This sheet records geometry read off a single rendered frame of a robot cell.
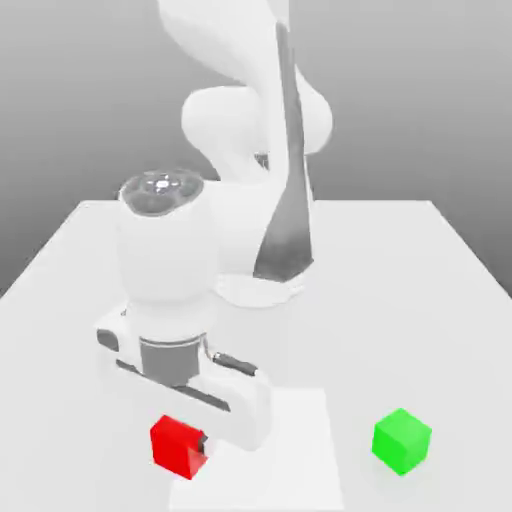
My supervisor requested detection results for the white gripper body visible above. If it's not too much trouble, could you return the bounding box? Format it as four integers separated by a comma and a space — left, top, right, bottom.
99, 353, 274, 452

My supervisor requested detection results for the small red cube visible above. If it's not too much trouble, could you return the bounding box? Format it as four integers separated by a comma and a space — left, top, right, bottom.
149, 414, 210, 481

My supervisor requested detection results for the small green cube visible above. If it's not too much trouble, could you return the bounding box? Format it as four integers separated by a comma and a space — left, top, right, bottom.
370, 407, 433, 477

